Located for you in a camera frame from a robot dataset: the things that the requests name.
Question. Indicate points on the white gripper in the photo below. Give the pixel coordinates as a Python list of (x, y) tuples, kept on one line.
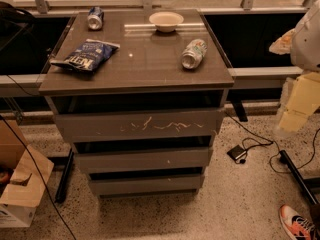
[(307, 45)]

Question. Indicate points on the grey drawer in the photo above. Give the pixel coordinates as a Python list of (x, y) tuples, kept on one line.
[(148, 185), (143, 160), (76, 128)]

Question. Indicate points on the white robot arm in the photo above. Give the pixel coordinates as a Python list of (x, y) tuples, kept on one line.
[(302, 43)]

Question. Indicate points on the grey bottom drawer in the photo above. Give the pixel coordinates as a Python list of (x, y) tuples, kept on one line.
[(148, 185)]

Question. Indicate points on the grey drawer cabinet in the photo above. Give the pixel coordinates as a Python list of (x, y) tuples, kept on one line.
[(145, 74)]

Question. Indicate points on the grey top drawer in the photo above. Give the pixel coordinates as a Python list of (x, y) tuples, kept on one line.
[(76, 128)]

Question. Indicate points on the black bar right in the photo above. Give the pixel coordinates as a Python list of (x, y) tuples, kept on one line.
[(310, 187)]

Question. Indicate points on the black power adapter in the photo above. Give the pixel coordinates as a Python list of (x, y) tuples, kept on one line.
[(236, 152)]

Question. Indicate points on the orange white sneaker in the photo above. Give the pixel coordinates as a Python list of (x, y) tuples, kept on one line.
[(296, 226)]

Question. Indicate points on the white paper bowl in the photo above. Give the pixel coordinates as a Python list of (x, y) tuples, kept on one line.
[(166, 22)]

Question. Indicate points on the blue chip bag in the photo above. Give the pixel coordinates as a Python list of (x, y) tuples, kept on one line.
[(88, 56)]

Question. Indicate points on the blue soda can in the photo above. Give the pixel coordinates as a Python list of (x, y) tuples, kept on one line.
[(95, 18)]

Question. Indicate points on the black metal floor bar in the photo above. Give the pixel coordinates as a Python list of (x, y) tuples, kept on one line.
[(63, 184)]

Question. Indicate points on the black bag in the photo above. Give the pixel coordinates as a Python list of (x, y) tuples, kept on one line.
[(14, 22)]

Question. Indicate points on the brown cardboard box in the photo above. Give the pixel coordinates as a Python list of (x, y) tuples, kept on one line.
[(24, 173)]

